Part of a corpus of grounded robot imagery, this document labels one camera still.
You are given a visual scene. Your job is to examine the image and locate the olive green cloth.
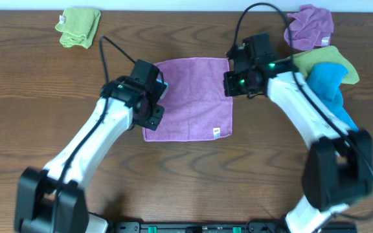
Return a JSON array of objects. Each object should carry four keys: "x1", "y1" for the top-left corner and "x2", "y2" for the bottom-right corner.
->
[{"x1": 283, "y1": 45, "x2": 360, "y2": 85}]

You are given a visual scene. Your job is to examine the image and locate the blue cloth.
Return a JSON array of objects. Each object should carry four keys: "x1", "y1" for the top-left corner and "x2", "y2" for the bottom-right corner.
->
[{"x1": 307, "y1": 62, "x2": 358, "y2": 131}]

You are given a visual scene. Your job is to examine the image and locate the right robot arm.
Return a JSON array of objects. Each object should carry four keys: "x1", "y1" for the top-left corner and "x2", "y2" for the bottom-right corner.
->
[{"x1": 223, "y1": 39, "x2": 373, "y2": 232}]

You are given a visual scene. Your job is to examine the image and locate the folded green cloth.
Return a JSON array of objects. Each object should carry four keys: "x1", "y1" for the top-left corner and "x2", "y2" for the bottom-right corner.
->
[{"x1": 55, "y1": 8, "x2": 102, "y2": 49}]

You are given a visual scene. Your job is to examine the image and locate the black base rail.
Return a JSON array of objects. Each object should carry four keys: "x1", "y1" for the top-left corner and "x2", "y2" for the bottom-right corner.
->
[{"x1": 89, "y1": 212, "x2": 358, "y2": 233}]

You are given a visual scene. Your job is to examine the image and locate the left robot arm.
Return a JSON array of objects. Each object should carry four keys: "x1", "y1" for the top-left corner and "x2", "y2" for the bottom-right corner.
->
[{"x1": 14, "y1": 76, "x2": 168, "y2": 233}]

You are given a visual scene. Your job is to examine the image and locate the purple microfiber cloth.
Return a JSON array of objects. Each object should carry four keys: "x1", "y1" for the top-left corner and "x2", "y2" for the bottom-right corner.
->
[{"x1": 142, "y1": 57, "x2": 233, "y2": 142}]

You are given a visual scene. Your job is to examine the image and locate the crumpled purple cloth top right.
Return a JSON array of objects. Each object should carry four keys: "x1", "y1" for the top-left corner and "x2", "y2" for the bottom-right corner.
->
[{"x1": 284, "y1": 5, "x2": 334, "y2": 51}]

